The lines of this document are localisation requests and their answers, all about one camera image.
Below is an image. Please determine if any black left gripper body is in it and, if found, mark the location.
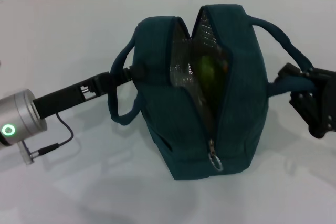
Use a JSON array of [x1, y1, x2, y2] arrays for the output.
[[33, 71, 117, 120]]

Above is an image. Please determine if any green cucumber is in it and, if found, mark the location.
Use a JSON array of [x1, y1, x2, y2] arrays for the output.
[[196, 55, 225, 104]]

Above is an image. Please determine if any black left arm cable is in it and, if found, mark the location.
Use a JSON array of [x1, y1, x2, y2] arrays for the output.
[[19, 113, 75, 166]]

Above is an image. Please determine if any dark teal fabric lunch bag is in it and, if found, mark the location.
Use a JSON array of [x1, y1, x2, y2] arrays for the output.
[[109, 4, 317, 182]]

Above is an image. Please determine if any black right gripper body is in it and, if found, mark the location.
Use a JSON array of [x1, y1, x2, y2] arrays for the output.
[[306, 70, 336, 140]]

